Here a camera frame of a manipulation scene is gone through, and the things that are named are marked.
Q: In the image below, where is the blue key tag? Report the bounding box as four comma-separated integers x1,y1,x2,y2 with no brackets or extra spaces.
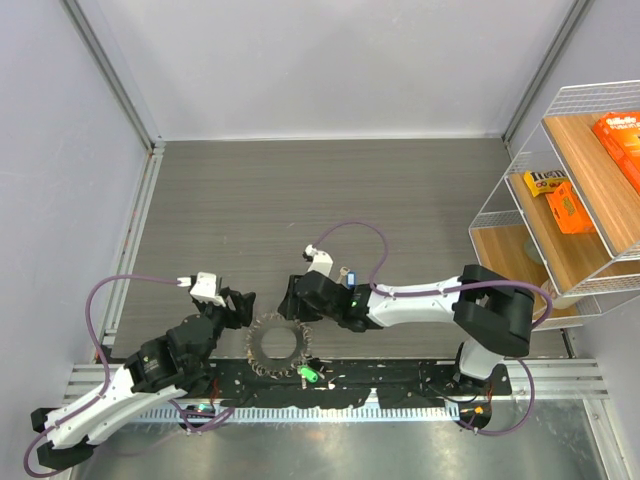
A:
346,271,357,288

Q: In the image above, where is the round steel keyring disc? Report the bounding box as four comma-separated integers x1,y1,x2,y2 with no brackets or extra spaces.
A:
246,313,312,379

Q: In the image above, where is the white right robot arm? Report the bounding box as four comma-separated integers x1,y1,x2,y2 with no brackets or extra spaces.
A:
277,264,553,394

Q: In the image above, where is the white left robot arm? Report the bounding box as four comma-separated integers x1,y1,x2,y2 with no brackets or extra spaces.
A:
31,287,256,471

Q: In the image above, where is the green key tag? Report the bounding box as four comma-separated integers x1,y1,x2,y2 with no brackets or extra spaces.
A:
297,365,321,384

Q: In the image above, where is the yellow M&M's bag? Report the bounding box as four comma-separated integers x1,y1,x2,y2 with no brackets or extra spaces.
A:
523,169,568,198

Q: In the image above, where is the orange Reese's box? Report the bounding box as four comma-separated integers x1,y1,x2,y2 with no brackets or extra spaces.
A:
546,181,595,234

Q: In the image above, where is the orange Gillette box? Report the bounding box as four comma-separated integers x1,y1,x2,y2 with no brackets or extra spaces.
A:
592,111,640,192

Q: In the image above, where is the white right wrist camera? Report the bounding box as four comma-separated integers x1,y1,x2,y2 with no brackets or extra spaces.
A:
303,244,334,277

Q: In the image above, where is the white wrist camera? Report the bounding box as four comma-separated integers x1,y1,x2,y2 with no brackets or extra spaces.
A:
189,272,225,306
303,244,334,277

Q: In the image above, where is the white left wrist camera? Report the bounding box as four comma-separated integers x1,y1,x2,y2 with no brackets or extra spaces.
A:
189,272,225,306

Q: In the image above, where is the white slotted cable duct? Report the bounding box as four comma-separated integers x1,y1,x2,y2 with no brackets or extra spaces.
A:
122,403,461,422

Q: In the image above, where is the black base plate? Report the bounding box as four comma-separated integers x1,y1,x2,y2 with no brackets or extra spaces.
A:
189,359,512,409

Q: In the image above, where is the white wire shelf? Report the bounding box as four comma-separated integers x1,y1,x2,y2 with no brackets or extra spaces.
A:
469,80,639,329

